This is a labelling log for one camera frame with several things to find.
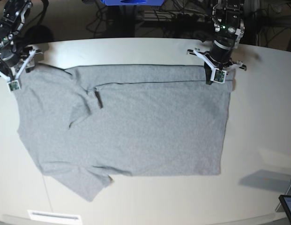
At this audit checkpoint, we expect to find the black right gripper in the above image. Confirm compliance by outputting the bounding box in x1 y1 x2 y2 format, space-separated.
0 46 34 75

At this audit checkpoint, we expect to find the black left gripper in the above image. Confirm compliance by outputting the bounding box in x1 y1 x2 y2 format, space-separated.
204 39 235 85

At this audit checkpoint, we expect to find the grey T-shirt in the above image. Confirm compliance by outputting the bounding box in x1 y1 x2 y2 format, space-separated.
14 65 233 202

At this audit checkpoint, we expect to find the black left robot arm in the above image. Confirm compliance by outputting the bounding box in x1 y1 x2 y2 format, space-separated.
204 0 245 85

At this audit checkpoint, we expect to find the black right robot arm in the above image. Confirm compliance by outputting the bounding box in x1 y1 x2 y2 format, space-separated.
0 0 33 78

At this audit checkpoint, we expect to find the white label strip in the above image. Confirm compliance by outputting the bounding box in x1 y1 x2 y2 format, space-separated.
28 210 82 220

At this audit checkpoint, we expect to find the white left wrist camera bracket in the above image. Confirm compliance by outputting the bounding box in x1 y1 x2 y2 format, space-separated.
187 48 247 84

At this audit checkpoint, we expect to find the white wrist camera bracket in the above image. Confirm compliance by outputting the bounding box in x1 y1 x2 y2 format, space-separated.
0 45 43 92
187 48 247 84

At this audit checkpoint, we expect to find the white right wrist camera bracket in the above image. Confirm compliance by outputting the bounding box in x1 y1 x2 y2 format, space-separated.
0 45 43 92

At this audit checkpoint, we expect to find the tablet with dark frame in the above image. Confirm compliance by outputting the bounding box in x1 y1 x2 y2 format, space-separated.
279 195 291 224

